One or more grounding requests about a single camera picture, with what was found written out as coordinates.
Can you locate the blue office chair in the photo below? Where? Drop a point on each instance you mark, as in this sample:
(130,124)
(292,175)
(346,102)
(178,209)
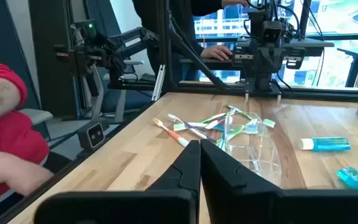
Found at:
(126,99)

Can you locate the black background robot arm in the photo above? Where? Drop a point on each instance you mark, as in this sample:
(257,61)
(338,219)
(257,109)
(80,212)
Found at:
(113,53)

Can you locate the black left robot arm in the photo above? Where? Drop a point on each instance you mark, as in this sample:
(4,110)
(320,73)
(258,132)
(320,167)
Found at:
(259,15)

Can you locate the purple white toothbrush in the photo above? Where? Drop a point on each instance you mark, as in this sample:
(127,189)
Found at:
(194,129)

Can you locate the person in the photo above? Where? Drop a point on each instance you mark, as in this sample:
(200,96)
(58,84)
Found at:
(8,137)
(154,18)

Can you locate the person's hand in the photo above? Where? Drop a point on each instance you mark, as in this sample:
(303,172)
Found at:
(217,53)

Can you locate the black table-level camera box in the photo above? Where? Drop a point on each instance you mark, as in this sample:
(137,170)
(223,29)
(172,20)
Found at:
(92,135)

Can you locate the black aluminium table frame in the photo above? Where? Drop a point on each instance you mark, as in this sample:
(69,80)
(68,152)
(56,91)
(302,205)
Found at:
(322,95)

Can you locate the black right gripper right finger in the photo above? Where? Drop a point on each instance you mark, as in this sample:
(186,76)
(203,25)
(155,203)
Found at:
(222,174)

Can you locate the grey chair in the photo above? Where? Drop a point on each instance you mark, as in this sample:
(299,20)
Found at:
(36,115)

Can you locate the blue mouthwash bottle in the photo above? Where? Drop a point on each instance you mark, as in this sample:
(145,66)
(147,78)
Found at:
(356,179)
(328,144)

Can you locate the orange white toothbrush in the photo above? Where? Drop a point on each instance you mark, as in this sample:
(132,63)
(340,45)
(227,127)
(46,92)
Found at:
(174,135)

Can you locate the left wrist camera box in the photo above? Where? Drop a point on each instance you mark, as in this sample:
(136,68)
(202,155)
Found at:
(272,32)

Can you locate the dark standing desk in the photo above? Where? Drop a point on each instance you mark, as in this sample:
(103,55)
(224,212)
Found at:
(315,45)

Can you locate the clear acrylic organizer box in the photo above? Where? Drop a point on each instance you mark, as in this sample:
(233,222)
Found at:
(253,146)

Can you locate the silver frame bracket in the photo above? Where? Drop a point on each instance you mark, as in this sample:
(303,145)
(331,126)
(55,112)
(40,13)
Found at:
(158,84)

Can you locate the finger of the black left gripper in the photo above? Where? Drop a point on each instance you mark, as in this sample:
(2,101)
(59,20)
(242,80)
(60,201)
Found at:
(279,57)
(266,57)

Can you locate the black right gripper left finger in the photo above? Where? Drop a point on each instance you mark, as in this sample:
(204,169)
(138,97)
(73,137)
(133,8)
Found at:
(185,174)

